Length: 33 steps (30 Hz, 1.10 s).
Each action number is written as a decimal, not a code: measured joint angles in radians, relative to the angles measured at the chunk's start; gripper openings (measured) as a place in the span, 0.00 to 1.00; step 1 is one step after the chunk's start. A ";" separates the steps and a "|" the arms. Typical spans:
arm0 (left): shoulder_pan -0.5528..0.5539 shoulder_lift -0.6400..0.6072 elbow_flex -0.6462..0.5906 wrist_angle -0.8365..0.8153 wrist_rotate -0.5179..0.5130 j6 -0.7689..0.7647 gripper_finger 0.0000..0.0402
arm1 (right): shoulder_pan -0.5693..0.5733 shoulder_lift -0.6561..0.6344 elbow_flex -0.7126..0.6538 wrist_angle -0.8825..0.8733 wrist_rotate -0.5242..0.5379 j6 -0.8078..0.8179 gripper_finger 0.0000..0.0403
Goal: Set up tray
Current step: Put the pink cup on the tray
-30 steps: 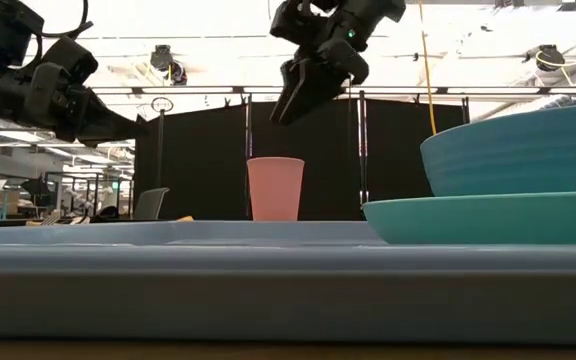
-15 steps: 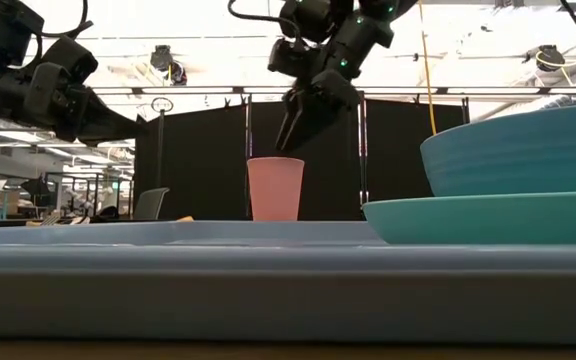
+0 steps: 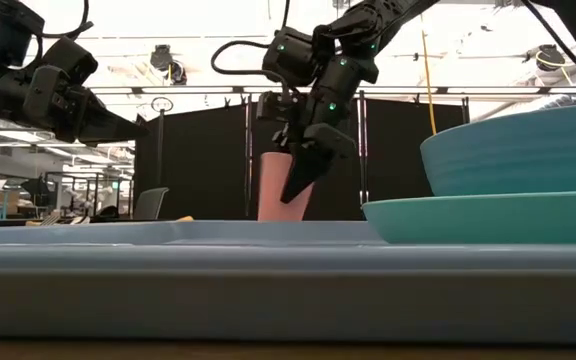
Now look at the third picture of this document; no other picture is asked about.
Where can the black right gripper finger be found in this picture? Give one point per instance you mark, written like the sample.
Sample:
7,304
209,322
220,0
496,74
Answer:
308,170

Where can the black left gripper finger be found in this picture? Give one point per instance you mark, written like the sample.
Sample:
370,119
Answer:
108,130

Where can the pink plastic cup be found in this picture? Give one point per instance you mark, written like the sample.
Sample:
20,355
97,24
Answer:
273,190

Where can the yellow cloth napkin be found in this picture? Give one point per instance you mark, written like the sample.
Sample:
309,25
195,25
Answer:
186,219

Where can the teal plate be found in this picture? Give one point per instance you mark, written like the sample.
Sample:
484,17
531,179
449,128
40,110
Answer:
493,220

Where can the blue bowl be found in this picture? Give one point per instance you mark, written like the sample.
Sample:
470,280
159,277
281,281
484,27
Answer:
518,155

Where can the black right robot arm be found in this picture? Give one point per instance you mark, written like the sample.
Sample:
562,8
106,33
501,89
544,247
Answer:
368,20

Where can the blue plastic tray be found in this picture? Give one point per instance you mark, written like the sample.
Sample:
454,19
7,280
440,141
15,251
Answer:
288,300

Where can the black partition panel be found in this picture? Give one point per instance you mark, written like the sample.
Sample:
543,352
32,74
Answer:
193,160
340,195
398,150

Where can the black partition pole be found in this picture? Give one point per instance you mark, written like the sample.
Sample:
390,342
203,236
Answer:
362,165
248,165

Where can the round sign on pole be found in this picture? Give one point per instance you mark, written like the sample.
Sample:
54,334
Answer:
161,150

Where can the grey office chair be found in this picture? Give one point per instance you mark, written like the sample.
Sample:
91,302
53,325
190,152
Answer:
150,204

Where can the long ceiling light bar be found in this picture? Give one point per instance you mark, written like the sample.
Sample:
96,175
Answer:
193,90

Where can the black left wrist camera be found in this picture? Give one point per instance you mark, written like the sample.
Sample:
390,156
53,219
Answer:
70,60

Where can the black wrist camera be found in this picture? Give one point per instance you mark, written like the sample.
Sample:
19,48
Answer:
275,106
70,60

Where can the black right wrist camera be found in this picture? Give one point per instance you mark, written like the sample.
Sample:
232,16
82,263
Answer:
275,106

